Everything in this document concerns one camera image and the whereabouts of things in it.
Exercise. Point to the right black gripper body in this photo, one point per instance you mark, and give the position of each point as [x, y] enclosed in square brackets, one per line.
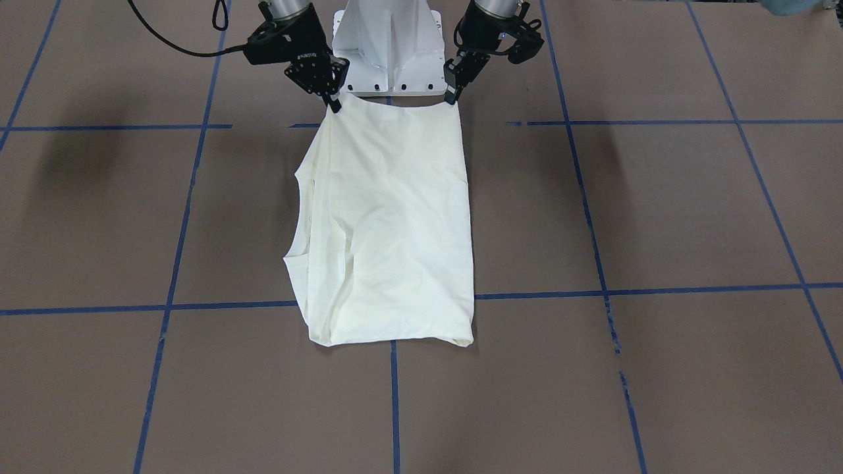
[294, 41]

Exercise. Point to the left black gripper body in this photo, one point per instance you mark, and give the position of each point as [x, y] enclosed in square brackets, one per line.
[479, 33]

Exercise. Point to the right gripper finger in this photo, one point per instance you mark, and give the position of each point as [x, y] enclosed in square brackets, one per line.
[332, 101]

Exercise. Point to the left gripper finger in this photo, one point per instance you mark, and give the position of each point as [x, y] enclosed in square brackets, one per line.
[453, 93]

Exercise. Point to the cream long-sleeve cat shirt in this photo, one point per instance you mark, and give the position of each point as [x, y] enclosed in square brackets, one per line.
[383, 245]

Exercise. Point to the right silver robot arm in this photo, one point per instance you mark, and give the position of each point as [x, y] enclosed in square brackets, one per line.
[286, 9]

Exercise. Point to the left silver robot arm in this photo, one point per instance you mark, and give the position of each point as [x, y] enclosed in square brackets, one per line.
[489, 28]

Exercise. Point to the white camera mast base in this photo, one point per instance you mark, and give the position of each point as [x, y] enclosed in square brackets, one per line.
[395, 48]

